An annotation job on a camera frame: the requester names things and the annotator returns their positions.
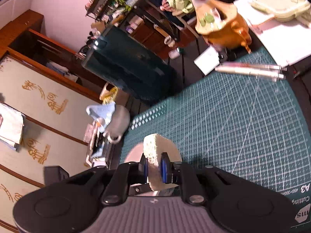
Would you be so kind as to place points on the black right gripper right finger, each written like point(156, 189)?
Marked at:
point(183, 175)

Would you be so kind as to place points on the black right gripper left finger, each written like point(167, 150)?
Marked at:
point(124, 176)

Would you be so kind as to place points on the white bowl red rim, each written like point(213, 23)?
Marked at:
point(143, 189)

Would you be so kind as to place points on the beige oval sponge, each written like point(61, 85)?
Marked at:
point(153, 147)

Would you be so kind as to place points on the blue hat white teapot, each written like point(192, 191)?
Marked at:
point(113, 120)

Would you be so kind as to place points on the green cutting mat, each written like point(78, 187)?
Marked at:
point(251, 127)

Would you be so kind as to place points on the white card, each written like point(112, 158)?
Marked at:
point(208, 60)

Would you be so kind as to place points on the white pen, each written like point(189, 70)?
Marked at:
point(250, 71)

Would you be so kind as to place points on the orange pig teapot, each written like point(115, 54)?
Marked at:
point(221, 25)

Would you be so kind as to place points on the white paper stack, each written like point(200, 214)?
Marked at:
point(287, 43)

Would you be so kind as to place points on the pale green container lid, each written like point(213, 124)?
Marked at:
point(285, 10)

